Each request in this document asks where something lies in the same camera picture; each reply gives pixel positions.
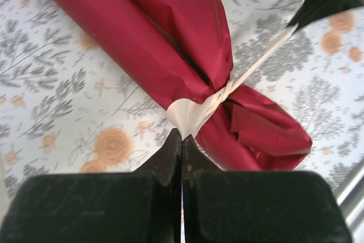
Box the dark red wrapping paper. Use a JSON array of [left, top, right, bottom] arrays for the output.
[[24, 0, 313, 172]]

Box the cream ribbon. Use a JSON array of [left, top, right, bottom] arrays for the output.
[[166, 25, 298, 141]]

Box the aluminium side rail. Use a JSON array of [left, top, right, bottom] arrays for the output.
[[335, 166, 364, 237]]

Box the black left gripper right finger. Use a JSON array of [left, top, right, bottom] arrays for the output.
[[183, 136, 353, 243]]

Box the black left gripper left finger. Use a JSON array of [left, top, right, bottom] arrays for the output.
[[0, 129, 182, 243]]

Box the floral printed tablecloth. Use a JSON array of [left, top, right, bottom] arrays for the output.
[[0, 0, 364, 200]]

